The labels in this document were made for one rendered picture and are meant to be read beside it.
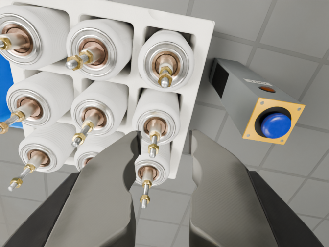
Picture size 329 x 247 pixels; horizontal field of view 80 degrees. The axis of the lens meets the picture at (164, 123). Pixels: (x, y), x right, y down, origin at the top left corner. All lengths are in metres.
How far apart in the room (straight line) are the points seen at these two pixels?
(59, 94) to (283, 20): 0.57
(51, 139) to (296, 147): 0.76
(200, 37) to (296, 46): 0.34
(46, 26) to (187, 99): 0.28
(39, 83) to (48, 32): 0.10
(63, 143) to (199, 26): 0.37
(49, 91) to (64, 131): 0.12
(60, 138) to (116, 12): 0.29
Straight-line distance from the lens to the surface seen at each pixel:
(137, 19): 0.41
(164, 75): 0.25
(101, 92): 0.39
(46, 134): 0.49
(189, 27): 0.40
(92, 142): 0.45
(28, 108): 0.43
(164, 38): 0.33
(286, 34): 0.66
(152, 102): 0.37
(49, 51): 0.39
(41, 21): 0.39
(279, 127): 0.33
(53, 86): 0.44
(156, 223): 1.03
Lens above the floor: 0.58
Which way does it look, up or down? 61 degrees down
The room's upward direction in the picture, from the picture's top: 177 degrees counter-clockwise
